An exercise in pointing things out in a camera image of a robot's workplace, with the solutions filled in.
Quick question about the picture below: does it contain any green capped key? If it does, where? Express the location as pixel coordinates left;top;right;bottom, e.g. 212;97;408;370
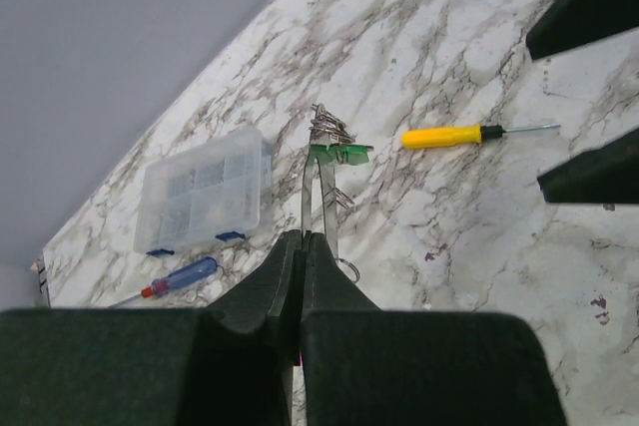
309;144;373;166

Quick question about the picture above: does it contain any blue red screwdriver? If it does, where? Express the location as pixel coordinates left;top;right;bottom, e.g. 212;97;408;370
110;256;219;308

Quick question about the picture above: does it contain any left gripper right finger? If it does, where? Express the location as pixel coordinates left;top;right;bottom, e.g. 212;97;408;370
301;233;567;425

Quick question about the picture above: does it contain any left aluminium side rail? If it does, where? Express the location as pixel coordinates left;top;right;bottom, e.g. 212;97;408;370
30;257;51;307

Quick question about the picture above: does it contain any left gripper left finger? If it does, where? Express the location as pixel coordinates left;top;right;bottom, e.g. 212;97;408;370
1;230;302;425

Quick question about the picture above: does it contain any yellow handled screwdriver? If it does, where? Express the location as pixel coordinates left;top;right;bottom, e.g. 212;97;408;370
400;124;560;150

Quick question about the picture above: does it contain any clear plastic parts box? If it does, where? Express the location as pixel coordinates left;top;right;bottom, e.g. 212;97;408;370
134;127;273;256

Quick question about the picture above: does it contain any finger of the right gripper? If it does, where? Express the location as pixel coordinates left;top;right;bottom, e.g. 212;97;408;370
537;129;639;205
526;0;638;60

